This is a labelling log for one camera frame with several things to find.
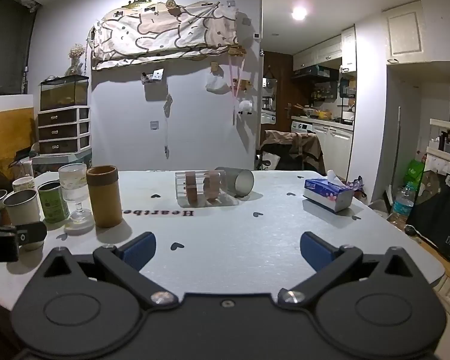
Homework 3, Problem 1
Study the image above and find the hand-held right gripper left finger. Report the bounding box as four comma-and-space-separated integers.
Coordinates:
41, 232, 179, 305

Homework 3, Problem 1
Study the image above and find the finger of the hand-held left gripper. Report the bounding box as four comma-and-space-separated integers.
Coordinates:
0, 221, 48, 250

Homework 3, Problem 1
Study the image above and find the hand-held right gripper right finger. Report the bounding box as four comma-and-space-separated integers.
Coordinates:
278, 232, 417, 305

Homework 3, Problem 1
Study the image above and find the grey translucent cup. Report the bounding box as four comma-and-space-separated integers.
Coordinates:
214, 167, 255, 198

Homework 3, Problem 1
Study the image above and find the green tea can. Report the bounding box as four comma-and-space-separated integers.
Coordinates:
37, 181, 70, 224

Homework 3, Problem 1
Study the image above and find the white printed mug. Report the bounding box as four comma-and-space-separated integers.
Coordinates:
12, 176, 36, 194

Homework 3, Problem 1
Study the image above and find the blue white tissue box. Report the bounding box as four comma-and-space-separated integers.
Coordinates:
302, 170, 355, 213

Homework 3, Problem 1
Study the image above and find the brown cylindrical canister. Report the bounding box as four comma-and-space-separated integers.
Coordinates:
86, 165, 124, 229

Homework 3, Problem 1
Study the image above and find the clear stemmed glass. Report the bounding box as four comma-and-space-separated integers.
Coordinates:
58, 163, 95, 234

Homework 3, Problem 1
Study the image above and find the white heart printed tablecloth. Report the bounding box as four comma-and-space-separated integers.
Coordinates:
0, 169, 446, 301

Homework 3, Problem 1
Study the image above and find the clear holder with wooden coasters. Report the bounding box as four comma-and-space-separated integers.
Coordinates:
175, 170, 226, 208

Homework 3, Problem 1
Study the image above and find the clear plastic water bottle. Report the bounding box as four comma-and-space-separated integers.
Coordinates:
388, 183, 417, 230

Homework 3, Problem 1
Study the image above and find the chair with brown jacket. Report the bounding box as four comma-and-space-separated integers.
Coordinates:
256, 130, 325, 172

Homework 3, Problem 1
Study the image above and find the white drawer unit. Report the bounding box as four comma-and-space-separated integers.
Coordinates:
37, 105, 92, 155

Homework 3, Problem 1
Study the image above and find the green bag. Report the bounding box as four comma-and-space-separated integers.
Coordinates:
402, 159, 427, 187

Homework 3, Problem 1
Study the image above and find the black chalkboard sign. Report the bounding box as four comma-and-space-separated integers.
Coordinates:
406, 170, 450, 266

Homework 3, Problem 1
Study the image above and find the glass fish tank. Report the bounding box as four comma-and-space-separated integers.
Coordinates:
40, 75, 90, 112

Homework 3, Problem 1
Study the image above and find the white storage shelf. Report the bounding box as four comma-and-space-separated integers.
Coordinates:
424, 118, 450, 176

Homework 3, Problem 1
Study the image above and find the dried flower bouquet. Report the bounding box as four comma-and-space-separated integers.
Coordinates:
64, 43, 87, 78

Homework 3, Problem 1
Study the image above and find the white wall pouch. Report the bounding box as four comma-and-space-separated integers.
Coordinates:
205, 73, 232, 95

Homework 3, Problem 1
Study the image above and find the printed wall cloth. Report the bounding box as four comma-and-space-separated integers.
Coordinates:
91, 1, 239, 70

